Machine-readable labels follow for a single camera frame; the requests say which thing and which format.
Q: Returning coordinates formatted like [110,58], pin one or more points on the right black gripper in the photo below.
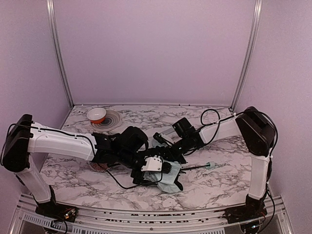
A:
[164,151]

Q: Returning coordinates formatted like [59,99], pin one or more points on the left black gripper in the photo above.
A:
[140,176]

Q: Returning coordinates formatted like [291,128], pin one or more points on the mint green folding umbrella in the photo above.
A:
[169,182]

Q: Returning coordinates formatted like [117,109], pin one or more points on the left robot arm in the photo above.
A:
[26,137]

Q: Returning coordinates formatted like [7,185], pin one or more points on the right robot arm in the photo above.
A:
[260,135]

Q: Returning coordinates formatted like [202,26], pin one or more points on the red patterned bowl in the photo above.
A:
[98,166]

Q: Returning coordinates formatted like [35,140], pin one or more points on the orange white bowl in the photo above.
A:
[97,115]

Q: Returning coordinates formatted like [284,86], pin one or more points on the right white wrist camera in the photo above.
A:
[163,139]

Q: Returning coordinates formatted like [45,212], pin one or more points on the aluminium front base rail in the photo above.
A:
[109,221]

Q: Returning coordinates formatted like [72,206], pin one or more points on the right aluminium frame post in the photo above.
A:
[249,52]

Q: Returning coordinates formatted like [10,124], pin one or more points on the aluminium frame post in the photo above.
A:
[57,48]
[249,52]

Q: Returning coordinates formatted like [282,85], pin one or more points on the left aluminium frame post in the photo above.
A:
[57,48]

